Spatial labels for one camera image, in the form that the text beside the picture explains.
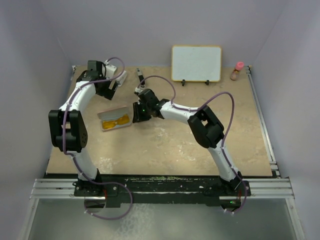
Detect small whiteboard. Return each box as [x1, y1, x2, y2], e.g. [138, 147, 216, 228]
[171, 45, 222, 84]

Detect pink glasses case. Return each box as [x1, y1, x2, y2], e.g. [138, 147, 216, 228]
[97, 106, 132, 132]

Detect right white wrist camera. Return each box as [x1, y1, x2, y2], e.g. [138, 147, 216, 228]
[134, 87, 142, 95]

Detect white stapler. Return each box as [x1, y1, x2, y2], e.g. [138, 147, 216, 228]
[115, 70, 128, 87]

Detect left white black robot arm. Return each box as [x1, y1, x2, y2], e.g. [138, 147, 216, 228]
[48, 58, 120, 196]

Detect orange sunglasses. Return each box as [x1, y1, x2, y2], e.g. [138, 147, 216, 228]
[101, 114, 130, 130]

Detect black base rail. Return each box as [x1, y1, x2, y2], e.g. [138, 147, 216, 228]
[73, 174, 251, 209]

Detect aluminium frame rail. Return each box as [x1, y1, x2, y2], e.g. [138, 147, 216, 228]
[29, 67, 305, 240]

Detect pink capped small bottle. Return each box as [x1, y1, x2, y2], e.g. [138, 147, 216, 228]
[230, 61, 245, 81]

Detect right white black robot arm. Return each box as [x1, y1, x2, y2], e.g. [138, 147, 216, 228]
[132, 88, 243, 196]

